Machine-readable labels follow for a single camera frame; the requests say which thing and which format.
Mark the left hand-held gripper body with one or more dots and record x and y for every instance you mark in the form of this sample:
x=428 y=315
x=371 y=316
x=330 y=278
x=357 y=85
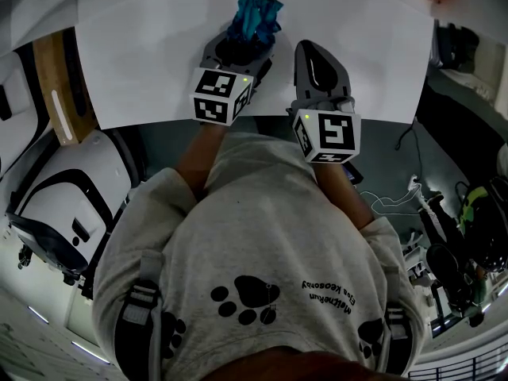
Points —
x=216 y=93

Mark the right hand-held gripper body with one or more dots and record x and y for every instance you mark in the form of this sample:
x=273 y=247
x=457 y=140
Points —
x=335 y=135

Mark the teal umbrella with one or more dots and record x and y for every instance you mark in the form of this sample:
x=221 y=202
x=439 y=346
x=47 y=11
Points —
x=256 y=16

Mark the person's left forearm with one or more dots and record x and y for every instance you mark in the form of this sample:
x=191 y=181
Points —
x=198 y=161

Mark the person's right forearm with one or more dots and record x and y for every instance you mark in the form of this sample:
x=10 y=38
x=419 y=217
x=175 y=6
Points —
x=341 y=197

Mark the white table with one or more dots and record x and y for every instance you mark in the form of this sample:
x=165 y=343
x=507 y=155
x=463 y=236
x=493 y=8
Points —
x=139 y=66

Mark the white power strip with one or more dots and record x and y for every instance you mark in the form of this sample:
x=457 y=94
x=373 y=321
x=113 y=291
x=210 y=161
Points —
x=420 y=193

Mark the grey paw print sweatshirt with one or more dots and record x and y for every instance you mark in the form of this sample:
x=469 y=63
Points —
x=270 y=228

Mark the black bag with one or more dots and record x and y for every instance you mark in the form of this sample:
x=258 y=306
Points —
x=456 y=48

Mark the white and black machine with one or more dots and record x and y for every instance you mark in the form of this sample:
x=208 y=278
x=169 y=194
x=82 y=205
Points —
x=71 y=197

